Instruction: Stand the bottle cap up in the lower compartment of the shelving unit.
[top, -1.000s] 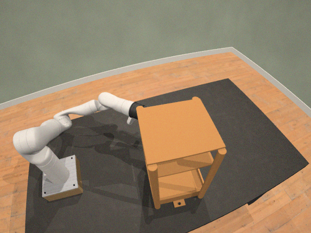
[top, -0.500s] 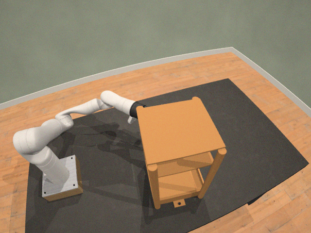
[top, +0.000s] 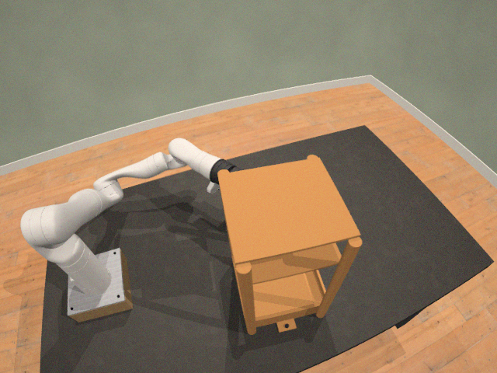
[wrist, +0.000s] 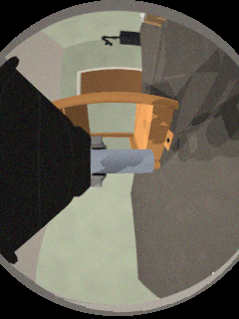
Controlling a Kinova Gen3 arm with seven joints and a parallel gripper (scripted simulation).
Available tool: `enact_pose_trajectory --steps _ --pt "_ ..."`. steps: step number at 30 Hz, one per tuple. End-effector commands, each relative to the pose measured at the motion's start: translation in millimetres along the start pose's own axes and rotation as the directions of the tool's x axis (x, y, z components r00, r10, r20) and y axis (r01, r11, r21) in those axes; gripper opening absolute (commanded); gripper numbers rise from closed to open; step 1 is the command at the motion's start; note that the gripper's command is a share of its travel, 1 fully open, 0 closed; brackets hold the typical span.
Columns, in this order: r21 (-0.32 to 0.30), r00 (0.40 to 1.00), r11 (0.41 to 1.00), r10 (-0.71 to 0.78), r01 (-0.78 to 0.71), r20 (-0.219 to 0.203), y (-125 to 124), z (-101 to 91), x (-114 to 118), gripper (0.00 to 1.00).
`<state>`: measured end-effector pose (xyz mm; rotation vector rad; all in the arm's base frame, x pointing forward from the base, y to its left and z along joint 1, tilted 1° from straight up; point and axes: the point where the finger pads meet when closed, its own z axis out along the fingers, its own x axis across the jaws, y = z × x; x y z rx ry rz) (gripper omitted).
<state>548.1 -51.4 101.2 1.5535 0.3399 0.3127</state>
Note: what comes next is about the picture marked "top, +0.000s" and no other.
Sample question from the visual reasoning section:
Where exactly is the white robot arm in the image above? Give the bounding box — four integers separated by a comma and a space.
20, 138, 209, 295

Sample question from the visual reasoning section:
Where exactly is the light brown wooden shelving unit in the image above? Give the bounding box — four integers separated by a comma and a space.
217, 155, 362, 335

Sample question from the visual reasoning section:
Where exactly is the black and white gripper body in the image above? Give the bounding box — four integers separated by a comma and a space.
199, 155, 241, 194

